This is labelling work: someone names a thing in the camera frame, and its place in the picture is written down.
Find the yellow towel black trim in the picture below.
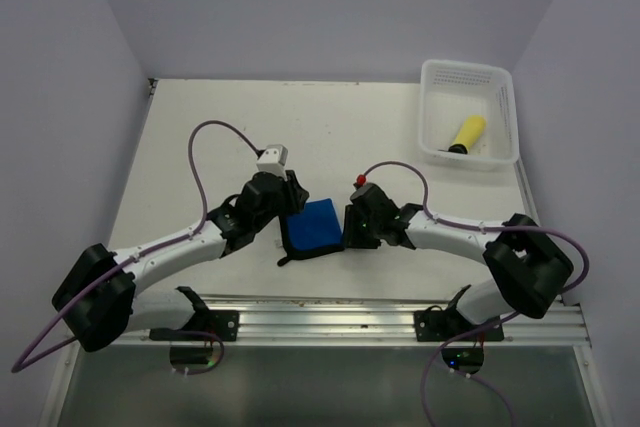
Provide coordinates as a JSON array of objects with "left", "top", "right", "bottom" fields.
[{"left": 446, "top": 115, "right": 487, "bottom": 155}]

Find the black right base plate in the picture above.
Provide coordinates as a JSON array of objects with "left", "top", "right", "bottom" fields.
[{"left": 413, "top": 305, "right": 476, "bottom": 342}]

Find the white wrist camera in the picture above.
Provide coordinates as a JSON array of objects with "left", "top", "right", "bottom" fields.
[
  {"left": 354, "top": 174, "right": 367, "bottom": 188},
  {"left": 256, "top": 144, "right": 288, "bottom": 179}
]

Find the white plastic basket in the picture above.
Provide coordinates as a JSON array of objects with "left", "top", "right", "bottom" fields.
[{"left": 417, "top": 60, "right": 520, "bottom": 171}]

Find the aluminium mounting rail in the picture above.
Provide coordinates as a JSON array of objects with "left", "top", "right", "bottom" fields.
[{"left": 64, "top": 296, "right": 594, "bottom": 348}]

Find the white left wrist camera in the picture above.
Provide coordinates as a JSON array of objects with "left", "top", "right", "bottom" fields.
[{"left": 256, "top": 144, "right": 288, "bottom": 179}]

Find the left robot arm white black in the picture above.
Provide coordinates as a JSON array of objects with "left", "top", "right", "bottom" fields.
[{"left": 52, "top": 170, "right": 309, "bottom": 352}]

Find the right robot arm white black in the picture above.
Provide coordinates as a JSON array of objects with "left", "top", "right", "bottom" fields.
[{"left": 344, "top": 183, "right": 574, "bottom": 340}]

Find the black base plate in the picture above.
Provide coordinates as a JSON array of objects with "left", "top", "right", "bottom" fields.
[
  {"left": 149, "top": 310, "right": 240, "bottom": 342},
  {"left": 413, "top": 305, "right": 476, "bottom": 342}
]

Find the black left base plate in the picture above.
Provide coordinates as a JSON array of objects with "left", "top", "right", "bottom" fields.
[{"left": 149, "top": 310, "right": 240, "bottom": 342}]

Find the blue towel dark trim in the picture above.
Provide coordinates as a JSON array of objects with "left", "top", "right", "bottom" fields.
[{"left": 277, "top": 199, "right": 345, "bottom": 267}]

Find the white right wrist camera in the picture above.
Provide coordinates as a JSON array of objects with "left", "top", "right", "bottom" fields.
[{"left": 354, "top": 174, "right": 367, "bottom": 188}]

